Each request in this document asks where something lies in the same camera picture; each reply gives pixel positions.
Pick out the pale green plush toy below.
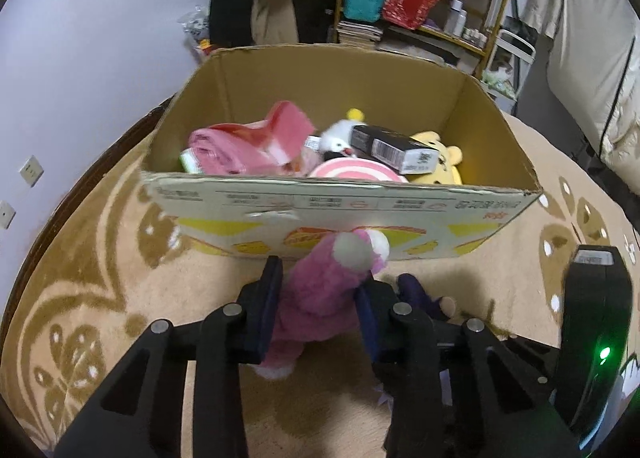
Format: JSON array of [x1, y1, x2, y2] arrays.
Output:
[[179, 148, 203, 174]]

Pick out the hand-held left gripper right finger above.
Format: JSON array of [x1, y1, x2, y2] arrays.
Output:
[[354, 280, 576, 458]]

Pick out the pink plastic bag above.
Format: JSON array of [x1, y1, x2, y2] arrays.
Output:
[[187, 122, 281, 176]]

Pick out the beige hanging garment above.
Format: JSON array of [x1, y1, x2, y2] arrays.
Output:
[[252, 0, 301, 45]]

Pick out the stack of books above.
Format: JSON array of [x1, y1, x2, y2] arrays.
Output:
[[337, 20, 383, 46]]

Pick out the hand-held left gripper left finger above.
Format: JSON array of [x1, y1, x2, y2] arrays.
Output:
[[52, 255, 286, 458]]

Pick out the white fabric cover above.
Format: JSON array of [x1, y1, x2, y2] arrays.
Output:
[[520, 0, 640, 179]]

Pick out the printed cardboard box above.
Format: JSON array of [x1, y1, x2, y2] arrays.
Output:
[[139, 43, 543, 263]]

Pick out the pile of small packets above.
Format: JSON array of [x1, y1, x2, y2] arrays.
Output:
[[180, 5, 214, 61]]

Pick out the lavender haired plush doll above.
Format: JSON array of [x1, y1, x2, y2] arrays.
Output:
[[375, 272, 458, 409]]

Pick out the yellow wooden shelf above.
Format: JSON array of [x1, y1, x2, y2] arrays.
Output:
[[332, 0, 518, 81]]

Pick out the white metal rack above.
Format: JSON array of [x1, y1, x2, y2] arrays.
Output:
[[487, 28, 537, 104]]

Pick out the pink swirl round cushion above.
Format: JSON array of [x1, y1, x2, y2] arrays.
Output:
[[306, 159, 411, 184]]

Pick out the pink plush toy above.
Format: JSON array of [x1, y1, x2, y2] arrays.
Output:
[[252, 228, 391, 381]]

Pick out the white fluffy plush yellow feet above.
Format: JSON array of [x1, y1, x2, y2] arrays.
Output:
[[317, 108, 369, 160]]

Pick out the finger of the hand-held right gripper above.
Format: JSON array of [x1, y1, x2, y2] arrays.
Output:
[[495, 338, 561, 394]]

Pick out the white bottles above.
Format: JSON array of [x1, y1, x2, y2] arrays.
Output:
[[445, 0, 469, 36]]

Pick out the black printed package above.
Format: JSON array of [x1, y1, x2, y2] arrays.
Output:
[[350, 124, 441, 175]]

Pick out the yellow bear plush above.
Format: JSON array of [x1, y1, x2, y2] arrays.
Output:
[[407, 130, 463, 186]]

